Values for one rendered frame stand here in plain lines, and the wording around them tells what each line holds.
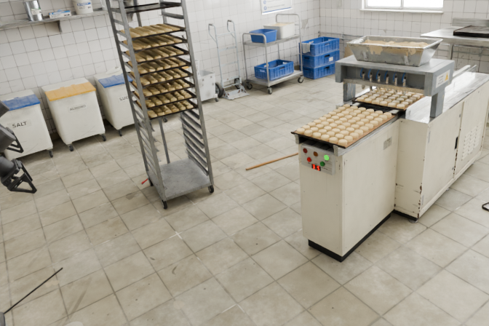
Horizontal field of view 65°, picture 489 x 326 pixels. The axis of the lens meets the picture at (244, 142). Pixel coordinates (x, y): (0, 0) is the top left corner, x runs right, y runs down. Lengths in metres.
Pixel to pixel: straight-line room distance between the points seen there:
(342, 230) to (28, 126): 3.82
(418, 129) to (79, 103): 3.86
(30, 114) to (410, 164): 4.08
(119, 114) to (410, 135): 3.69
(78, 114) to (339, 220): 3.62
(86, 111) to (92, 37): 1.10
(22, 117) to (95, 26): 1.57
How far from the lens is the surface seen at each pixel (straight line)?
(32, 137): 5.21
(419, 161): 2.92
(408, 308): 2.61
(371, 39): 3.17
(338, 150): 2.28
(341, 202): 2.48
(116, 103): 5.28
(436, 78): 2.74
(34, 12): 5.39
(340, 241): 2.67
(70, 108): 5.16
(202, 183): 3.55
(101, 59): 5.81
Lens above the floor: 1.89
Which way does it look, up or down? 24 degrees down
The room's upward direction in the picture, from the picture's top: 6 degrees counter-clockwise
